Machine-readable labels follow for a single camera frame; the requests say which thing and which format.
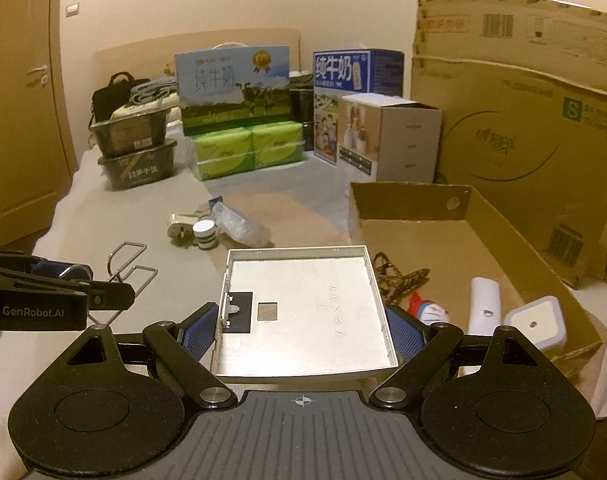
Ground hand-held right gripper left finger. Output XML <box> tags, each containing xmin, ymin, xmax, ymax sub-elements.
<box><xmin>46</xmin><ymin>302</ymin><xmax>238</xmax><ymax>408</ymax></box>

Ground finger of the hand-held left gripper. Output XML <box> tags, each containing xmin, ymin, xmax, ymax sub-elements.
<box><xmin>0</xmin><ymin>247</ymin><xmax>94</xmax><ymax>281</ymax></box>
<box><xmin>0</xmin><ymin>266</ymin><xmax>135</xmax><ymax>311</ymax></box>

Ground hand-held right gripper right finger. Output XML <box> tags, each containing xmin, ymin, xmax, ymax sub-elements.
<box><xmin>371</xmin><ymin>304</ymin><xmax>559</xmax><ymax>407</ymax></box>

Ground metal wire rack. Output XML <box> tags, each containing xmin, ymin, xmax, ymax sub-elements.
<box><xmin>106</xmin><ymin>242</ymin><xmax>159</xmax><ymax>326</ymax></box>

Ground red and white cat toy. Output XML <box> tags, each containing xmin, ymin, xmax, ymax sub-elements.
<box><xmin>408</xmin><ymin>291</ymin><xmax>451</xmax><ymax>323</ymax></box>

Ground braided patterned cord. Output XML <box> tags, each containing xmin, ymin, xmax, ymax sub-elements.
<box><xmin>372</xmin><ymin>252</ymin><xmax>430</xmax><ymax>306</ymax></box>

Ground white handheld device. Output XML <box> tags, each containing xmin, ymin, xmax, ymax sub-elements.
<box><xmin>467</xmin><ymin>277</ymin><xmax>501</xmax><ymax>336</ymax></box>

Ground white tray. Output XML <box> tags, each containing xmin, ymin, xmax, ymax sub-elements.
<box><xmin>210</xmin><ymin>245</ymin><xmax>399</xmax><ymax>381</ymax></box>

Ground small white jar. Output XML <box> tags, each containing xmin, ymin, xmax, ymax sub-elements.
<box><xmin>192</xmin><ymin>220</ymin><xmax>218</xmax><ymax>250</ymax></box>

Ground beige plug adapter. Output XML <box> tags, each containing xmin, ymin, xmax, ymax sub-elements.
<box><xmin>169</xmin><ymin>210</ymin><xmax>204</xmax><ymax>248</ymax></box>

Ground clear plastic tissue packet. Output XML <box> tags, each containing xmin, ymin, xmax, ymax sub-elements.
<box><xmin>209</xmin><ymin>197</ymin><xmax>273</xmax><ymax>248</ymax></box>

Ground square white night light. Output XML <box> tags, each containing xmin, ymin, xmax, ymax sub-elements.
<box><xmin>503</xmin><ymin>296</ymin><xmax>567</xmax><ymax>351</ymax></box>

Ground wooden door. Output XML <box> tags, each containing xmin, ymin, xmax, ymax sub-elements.
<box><xmin>0</xmin><ymin>0</ymin><xmax>79</xmax><ymax>236</ymax></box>

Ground black bag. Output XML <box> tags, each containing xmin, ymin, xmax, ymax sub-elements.
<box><xmin>90</xmin><ymin>74</ymin><xmax>151</xmax><ymax>121</ymax></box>

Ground green tissue pack bundle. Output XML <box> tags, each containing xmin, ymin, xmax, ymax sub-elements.
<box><xmin>188</xmin><ymin>122</ymin><xmax>304</xmax><ymax>181</ymax></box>

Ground white product box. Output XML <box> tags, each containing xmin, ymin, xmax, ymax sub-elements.
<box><xmin>337</xmin><ymin>92</ymin><xmax>443</xmax><ymax>183</ymax></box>

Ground large brown cardboard box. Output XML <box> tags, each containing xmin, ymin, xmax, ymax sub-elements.
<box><xmin>411</xmin><ymin>0</ymin><xmax>607</xmax><ymax>288</ymax></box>

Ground green cow milk carton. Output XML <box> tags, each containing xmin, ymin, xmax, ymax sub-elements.
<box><xmin>174</xmin><ymin>45</ymin><xmax>290</xmax><ymax>136</ymax></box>

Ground blue milk carton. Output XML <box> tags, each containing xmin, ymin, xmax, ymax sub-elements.
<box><xmin>312</xmin><ymin>49</ymin><xmax>404</xmax><ymax>166</ymax></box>

